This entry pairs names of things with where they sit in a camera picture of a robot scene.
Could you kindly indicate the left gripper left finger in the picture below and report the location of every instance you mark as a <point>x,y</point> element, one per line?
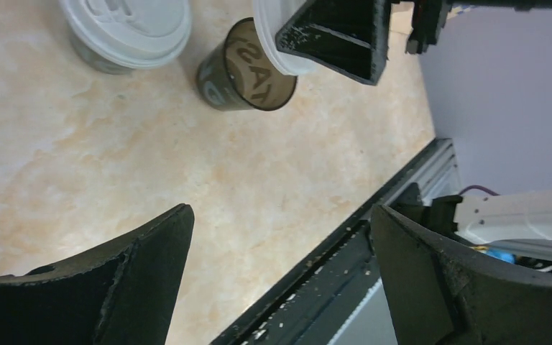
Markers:
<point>123,291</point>

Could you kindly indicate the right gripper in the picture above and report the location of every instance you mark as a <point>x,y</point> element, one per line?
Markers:
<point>428,24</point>

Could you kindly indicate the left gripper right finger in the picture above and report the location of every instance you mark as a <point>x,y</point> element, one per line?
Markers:
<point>442,292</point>

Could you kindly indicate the dark printed coffee cup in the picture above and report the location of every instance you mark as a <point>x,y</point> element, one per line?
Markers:
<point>237,75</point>
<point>94,60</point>

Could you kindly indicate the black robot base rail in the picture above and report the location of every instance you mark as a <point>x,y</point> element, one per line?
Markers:
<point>314,299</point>

